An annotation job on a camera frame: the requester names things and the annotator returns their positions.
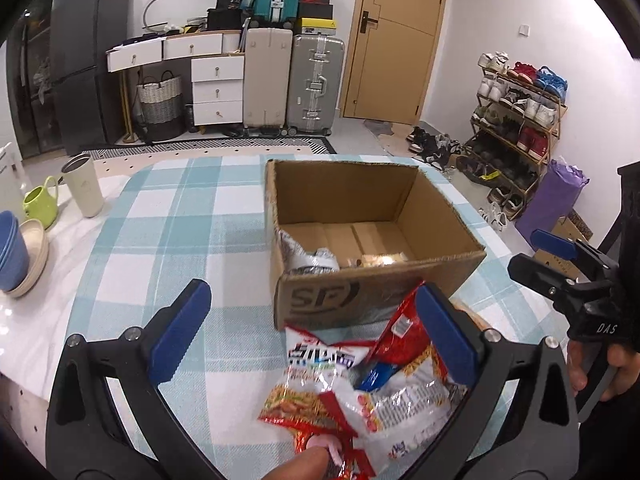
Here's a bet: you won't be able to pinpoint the beige bowl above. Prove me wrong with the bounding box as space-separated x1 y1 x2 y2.
7 218 51 298

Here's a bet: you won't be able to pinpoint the oval mirror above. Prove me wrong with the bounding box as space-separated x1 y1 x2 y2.
144 0 218 28

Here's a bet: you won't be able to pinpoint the yellow black shoe box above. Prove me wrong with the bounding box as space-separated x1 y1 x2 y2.
295 17 337 36

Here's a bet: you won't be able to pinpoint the brown cardboard box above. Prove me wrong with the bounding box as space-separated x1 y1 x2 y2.
264 159 488 332

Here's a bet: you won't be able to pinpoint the red chip packet blue lettering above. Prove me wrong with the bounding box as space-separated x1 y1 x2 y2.
284 324 373 378

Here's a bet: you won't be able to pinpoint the person's right hand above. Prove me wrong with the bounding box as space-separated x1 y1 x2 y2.
567 342 640 398

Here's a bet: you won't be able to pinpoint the wooden shoe rack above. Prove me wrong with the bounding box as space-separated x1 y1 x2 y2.
462 52 568 216

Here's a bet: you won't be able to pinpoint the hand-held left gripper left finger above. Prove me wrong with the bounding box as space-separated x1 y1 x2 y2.
46 279 221 480

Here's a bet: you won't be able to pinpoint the green mug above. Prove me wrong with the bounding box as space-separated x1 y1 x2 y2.
22 176 62 231

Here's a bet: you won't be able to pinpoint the silver suitcase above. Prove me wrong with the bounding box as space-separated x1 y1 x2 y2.
286 35 346 137

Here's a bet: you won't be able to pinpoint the rows of shelved shoes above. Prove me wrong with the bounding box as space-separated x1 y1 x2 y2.
470 51 569 213

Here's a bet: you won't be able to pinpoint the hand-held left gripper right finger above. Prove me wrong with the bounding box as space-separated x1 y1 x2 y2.
405 282 583 480

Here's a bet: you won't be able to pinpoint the brown sausage stick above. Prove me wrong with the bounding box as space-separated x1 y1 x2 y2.
260 432 351 480

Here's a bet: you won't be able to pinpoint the person's right forearm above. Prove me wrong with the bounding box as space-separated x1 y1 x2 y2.
577 392 640 480

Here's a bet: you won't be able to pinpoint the printed brown cardboard carton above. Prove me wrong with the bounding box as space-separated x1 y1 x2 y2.
532 210 594 281

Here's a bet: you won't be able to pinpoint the black white patterned rug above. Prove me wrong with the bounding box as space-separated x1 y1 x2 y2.
80 136 337 158

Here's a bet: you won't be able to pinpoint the cream tumbler cup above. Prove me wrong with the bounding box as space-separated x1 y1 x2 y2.
61 154 104 219

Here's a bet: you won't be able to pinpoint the grey white woven basket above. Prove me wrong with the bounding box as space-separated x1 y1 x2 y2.
136 71 185 142

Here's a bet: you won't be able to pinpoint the white red stick snack packet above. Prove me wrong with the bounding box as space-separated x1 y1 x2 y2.
257 355 468 478

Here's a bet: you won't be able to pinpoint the silver foil snack packet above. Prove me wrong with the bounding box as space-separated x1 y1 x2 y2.
277 229 340 276

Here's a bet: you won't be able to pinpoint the purple bag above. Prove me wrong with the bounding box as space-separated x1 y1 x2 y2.
515 160 590 248

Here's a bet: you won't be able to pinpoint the blue bowl stack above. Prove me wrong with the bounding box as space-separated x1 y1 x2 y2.
0 210 31 293

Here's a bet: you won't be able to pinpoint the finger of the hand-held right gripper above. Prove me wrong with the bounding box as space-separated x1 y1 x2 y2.
507 254 613 311
531 229 618 281

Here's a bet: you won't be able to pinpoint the small beige snack packet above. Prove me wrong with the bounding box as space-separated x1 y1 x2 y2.
360 253 407 268

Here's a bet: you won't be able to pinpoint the white drawer desk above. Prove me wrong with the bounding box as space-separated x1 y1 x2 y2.
106 30 246 143

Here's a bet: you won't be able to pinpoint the blue cookie packet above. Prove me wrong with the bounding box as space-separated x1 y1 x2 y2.
354 360 402 392

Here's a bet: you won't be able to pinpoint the pile of loose shoes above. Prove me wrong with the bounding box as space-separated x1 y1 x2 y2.
406 127 516 231

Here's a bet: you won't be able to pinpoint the beige suitcase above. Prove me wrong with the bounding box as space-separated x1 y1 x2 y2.
242 27 294 136

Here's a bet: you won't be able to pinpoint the black storage box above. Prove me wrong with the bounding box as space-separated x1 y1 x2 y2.
207 7 246 31

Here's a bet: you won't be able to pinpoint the black refrigerator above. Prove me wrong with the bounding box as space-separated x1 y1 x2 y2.
50 0 136 146

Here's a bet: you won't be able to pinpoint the dark glass cabinet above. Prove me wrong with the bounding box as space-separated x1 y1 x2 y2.
5 0 68 161

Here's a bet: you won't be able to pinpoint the wooden door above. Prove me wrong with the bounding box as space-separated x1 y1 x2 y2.
342 0 448 125

